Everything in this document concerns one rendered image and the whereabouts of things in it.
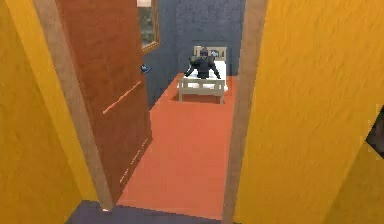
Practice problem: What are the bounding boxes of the beige wooden bed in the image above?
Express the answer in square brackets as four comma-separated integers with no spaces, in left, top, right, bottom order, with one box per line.
[176,45,230,105]

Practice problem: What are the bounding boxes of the brown wooden room door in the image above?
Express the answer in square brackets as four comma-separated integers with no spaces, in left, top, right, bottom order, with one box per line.
[55,0,154,204]

